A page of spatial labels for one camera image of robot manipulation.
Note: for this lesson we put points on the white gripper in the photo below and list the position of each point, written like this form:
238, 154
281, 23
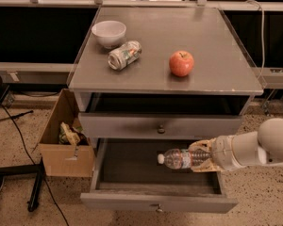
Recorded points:
222, 153

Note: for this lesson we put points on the clear plastic water bottle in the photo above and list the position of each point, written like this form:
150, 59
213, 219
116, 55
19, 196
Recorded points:
179, 159

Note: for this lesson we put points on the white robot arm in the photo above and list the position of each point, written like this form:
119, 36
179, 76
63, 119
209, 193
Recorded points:
263, 147

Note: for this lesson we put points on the open grey middle drawer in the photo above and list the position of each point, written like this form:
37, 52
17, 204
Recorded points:
127, 176

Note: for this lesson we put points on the grey drawer cabinet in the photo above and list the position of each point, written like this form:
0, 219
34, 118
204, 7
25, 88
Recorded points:
221, 82

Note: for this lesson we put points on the grey top drawer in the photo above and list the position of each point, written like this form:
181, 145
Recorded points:
154, 126

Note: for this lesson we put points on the red apple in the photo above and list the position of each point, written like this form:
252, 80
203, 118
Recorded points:
181, 63

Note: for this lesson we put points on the crushed aluminium can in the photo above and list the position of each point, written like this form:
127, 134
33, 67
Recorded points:
124, 55

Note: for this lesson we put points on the snack bags in box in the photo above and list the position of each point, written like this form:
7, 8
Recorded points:
70, 135

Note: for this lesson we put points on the cardboard box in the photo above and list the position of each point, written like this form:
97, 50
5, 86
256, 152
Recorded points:
64, 159

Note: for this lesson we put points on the white ceramic bowl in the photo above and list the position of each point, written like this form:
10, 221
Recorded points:
109, 34

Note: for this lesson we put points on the black floor stand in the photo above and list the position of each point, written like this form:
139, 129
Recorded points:
36, 169

